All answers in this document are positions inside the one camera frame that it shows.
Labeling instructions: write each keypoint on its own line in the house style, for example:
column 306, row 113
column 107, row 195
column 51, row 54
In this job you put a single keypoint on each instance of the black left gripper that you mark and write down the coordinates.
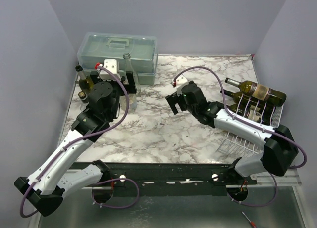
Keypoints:
column 131, row 85

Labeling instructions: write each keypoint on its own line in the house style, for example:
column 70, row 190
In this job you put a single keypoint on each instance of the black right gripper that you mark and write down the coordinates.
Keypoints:
column 175, row 100

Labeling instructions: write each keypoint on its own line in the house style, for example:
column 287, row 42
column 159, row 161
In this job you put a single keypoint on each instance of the tall clear glass bottle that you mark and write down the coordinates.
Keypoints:
column 129, row 68

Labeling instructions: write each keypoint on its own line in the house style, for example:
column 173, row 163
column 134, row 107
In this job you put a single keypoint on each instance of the green wine bottle silver neck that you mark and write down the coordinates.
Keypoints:
column 85, row 81

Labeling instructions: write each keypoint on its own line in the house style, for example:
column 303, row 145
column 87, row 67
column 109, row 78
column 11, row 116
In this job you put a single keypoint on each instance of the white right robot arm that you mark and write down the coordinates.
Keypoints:
column 278, row 150

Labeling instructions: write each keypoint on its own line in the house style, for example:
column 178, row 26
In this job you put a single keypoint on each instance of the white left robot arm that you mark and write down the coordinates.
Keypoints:
column 47, row 187

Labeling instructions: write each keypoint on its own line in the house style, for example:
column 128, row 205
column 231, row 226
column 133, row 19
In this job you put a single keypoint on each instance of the small clear black-capped bottle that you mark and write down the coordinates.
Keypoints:
column 132, row 102

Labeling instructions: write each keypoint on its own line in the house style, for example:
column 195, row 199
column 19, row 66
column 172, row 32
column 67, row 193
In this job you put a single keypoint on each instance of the clear flat liquor bottle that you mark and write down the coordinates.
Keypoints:
column 84, row 100

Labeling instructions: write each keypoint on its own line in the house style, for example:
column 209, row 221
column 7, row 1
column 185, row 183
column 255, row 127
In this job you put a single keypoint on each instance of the wine bottle on rack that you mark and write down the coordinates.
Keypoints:
column 237, row 96
column 259, row 91

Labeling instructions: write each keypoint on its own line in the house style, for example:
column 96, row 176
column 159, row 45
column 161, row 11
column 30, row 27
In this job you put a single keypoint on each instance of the top wine bottle on rack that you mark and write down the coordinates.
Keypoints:
column 259, row 91

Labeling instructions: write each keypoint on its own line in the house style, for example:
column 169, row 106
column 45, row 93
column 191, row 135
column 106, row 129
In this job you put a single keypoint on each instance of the translucent green storage box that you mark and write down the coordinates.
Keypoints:
column 143, row 50

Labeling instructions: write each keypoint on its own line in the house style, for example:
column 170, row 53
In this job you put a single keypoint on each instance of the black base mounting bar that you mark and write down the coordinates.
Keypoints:
column 157, row 179

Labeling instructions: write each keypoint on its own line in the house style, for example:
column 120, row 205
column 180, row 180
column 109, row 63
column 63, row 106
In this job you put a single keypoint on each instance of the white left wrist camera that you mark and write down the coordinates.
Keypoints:
column 112, row 66

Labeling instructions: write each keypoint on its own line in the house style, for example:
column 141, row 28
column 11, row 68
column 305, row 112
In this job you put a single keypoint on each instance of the white wire wine rack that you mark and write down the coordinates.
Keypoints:
column 242, row 140

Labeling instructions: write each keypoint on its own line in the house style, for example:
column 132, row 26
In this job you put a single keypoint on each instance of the red handled screwdriver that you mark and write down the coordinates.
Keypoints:
column 252, row 224

